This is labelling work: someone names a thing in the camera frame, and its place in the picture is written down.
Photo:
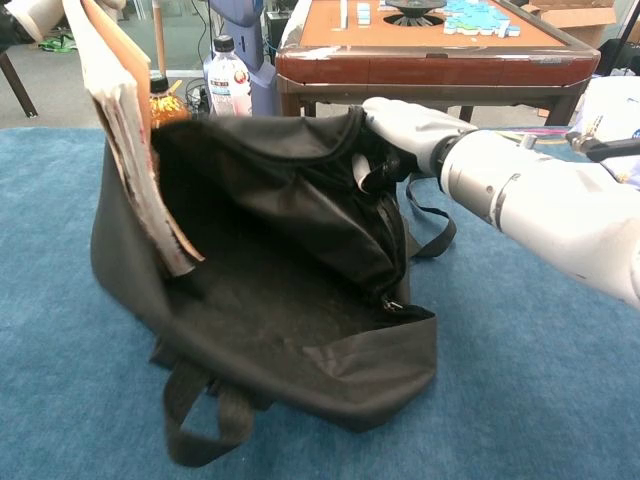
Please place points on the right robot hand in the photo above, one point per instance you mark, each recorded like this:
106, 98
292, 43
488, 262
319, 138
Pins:
410, 125

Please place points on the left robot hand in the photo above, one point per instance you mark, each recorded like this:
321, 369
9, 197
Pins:
35, 20

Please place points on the brown spiral notebook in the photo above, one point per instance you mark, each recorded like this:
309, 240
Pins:
120, 110

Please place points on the black fabric backpack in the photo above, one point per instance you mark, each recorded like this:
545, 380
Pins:
280, 320

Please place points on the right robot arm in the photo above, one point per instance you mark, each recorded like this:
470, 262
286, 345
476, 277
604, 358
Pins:
550, 210

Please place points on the green and white wrapper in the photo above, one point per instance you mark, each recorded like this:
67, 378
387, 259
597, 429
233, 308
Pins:
57, 45

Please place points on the black bag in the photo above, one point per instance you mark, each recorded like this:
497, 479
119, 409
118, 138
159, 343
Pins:
607, 57

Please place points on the brown mahjong table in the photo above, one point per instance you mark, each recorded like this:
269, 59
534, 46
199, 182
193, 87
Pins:
425, 65

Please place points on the dark table leg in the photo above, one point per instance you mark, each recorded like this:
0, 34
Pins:
17, 85

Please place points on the blue mahjong tile stack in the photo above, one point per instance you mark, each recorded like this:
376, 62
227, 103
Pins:
364, 14

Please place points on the blue mahjong tile pile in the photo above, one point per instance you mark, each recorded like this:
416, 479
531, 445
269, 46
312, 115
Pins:
475, 20

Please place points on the wooden pole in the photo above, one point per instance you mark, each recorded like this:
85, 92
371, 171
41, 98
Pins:
159, 35

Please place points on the white mahjong tile row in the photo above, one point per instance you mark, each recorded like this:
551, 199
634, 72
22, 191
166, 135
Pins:
344, 12

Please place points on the amber tea bottle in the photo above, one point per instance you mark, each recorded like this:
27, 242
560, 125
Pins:
167, 107

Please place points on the pink drink bottle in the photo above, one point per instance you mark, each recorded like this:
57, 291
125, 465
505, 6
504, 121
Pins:
227, 85

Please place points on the cardboard box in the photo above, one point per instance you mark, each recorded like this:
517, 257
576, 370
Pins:
575, 20

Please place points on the blue grey robot stand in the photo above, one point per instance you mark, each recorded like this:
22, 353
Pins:
245, 20

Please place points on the white plastic tissue pack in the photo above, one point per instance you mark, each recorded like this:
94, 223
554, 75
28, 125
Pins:
615, 100

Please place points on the black tripod pole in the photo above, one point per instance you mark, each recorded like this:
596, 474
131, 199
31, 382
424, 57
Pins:
627, 30

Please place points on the blue table cloth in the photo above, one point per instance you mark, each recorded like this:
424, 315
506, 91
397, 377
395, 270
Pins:
500, 375

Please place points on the white glass door frame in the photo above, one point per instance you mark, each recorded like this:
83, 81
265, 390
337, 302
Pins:
185, 73

